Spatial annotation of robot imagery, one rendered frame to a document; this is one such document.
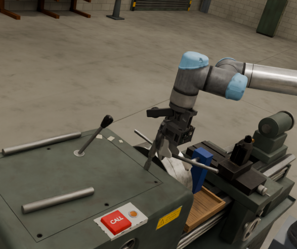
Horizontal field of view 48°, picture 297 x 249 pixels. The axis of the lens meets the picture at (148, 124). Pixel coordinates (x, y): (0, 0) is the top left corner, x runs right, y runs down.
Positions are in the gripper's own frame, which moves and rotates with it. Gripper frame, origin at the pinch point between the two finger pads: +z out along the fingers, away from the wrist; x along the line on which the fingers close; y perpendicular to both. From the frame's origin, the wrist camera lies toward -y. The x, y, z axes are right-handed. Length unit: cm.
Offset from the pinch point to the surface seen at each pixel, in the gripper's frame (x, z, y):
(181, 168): 18.7, 13.0, -1.6
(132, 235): -22.5, 10.9, 14.0
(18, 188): -41.4, 7.4, -14.0
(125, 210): -21.0, 7.2, 8.1
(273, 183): 96, 40, 13
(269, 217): 122, 79, 15
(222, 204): 55, 42, 6
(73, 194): -31.2, 5.3, -2.8
